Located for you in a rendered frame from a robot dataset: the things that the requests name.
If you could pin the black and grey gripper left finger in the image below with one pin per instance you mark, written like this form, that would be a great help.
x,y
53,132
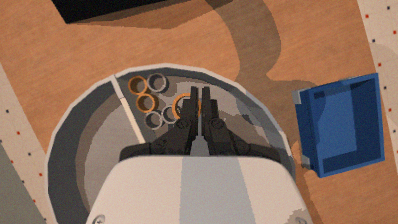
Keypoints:
x,y
176,141

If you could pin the bronze bushing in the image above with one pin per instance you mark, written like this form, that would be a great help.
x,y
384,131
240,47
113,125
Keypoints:
x,y
140,103
175,103
132,85

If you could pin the blue crate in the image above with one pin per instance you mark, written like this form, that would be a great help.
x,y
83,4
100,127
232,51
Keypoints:
x,y
349,130

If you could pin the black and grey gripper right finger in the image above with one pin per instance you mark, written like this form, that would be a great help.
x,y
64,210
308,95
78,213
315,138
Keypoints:
x,y
222,141

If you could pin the grey metal cylinder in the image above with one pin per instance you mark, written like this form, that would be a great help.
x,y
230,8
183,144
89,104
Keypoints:
x,y
165,117
148,123
150,82

